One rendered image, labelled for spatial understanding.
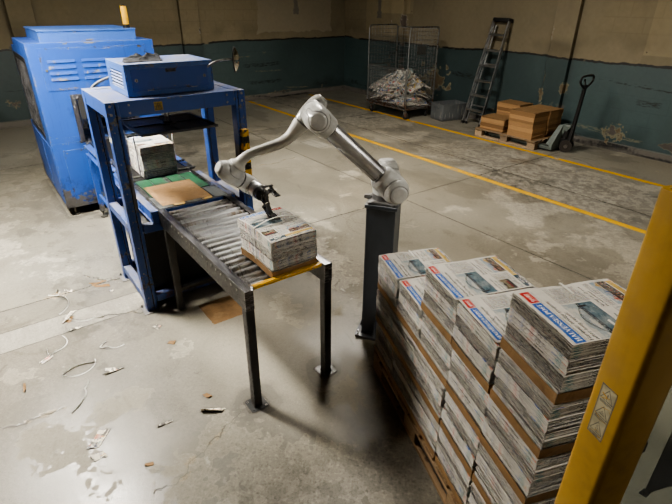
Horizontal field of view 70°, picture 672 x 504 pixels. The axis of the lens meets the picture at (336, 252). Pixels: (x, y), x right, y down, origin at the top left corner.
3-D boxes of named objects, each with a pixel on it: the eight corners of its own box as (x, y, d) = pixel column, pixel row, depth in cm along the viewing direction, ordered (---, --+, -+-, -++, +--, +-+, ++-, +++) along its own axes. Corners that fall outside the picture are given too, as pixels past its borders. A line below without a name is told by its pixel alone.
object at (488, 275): (495, 256, 225) (495, 254, 225) (534, 287, 201) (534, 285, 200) (424, 267, 216) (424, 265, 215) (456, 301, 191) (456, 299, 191)
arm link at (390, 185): (408, 181, 288) (419, 194, 269) (389, 201, 292) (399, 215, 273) (314, 92, 256) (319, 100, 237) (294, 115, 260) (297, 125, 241)
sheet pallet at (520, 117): (561, 142, 819) (569, 108, 792) (533, 150, 775) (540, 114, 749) (502, 129, 904) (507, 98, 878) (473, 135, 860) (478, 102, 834)
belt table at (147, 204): (236, 204, 375) (235, 192, 371) (152, 224, 341) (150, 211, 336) (201, 180, 425) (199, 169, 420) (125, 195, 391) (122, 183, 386)
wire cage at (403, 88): (432, 115, 1006) (441, 25, 927) (403, 120, 963) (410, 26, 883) (393, 106, 1092) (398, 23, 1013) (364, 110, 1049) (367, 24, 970)
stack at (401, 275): (426, 356, 324) (439, 246, 285) (533, 514, 224) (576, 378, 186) (371, 366, 314) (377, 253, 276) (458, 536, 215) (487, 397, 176)
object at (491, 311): (538, 288, 200) (538, 286, 200) (586, 328, 176) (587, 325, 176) (457, 300, 192) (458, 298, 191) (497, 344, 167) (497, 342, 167)
